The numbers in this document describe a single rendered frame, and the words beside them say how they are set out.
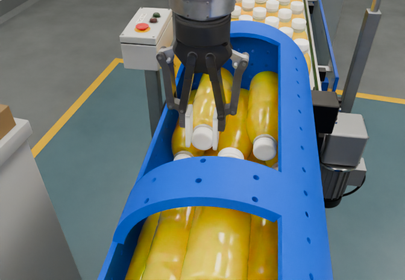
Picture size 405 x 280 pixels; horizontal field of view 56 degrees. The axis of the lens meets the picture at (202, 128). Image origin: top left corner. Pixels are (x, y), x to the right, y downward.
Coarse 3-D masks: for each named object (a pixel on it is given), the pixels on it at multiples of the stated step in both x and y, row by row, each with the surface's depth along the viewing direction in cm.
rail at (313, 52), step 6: (306, 0) 152; (306, 6) 147; (306, 12) 145; (306, 18) 143; (312, 36) 127; (312, 42) 123; (312, 48) 121; (312, 54) 119; (312, 60) 118; (312, 66) 117; (318, 72) 109; (318, 78) 106; (318, 84) 104
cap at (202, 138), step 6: (198, 132) 64; (204, 132) 63; (210, 132) 64; (192, 138) 64; (198, 138) 64; (204, 138) 64; (210, 138) 64; (192, 144) 65; (198, 144) 65; (204, 144) 65; (210, 144) 64; (204, 150) 66
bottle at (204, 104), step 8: (224, 72) 77; (200, 80) 78; (208, 80) 74; (224, 80) 75; (232, 80) 78; (200, 88) 73; (208, 88) 72; (224, 88) 73; (200, 96) 70; (208, 96) 69; (192, 104) 71; (200, 104) 68; (208, 104) 67; (200, 112) 66; (208, 112) 66; (200, 120) 66; (208, 120) 66
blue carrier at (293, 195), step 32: (256, 32) 72; (224, 64) 82; (256, 64) 81; (288, 64) 67; (288, 96) 59; (160, 128) 67; (288, 128) 53; (160, 160) 69; (192, 160) 46; (224, 160) 45; (288, 160) 48; (160, 192) 44; (192, 192) 42; (224, 192) 41; (256, 192) 42; (288, 192) 44; (320, 192) 51; (128, 224) 46; (288, 224) 40; (320, 224) 46; (128, 256) 55; (288, 256) 37; (320, 256) 41
